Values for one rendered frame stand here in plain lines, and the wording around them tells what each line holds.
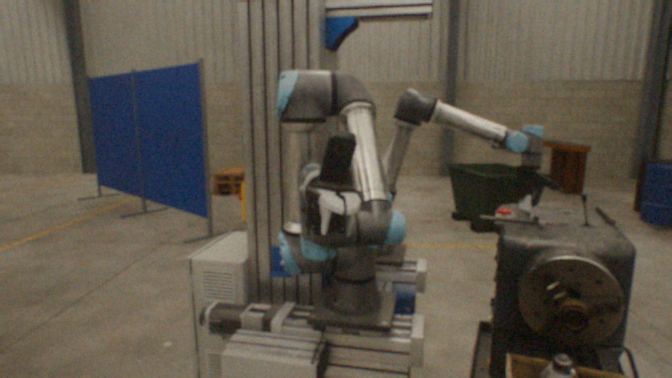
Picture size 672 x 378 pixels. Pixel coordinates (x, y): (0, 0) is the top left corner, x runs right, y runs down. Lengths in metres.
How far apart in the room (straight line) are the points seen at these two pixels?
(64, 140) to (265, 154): 12.93
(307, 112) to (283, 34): 0.34
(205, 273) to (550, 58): 11.49
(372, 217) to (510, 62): 11.29
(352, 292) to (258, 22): 0.82
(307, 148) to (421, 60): 10.62
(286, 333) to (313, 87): 0.68
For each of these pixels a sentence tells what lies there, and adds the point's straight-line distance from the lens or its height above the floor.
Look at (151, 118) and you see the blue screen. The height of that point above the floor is 1.58.
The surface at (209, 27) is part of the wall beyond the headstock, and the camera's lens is 12.37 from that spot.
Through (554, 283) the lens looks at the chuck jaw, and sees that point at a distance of 1.61.
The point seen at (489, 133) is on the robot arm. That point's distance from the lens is 1.66.
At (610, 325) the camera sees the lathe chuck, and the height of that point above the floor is 1.02.
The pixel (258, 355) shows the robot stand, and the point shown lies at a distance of 1.24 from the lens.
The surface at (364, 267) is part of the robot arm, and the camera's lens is 1.19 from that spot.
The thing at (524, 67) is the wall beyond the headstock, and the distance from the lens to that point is 12.21.
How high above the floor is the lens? 1.71
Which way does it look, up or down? 11 degrees down
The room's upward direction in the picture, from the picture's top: straight up
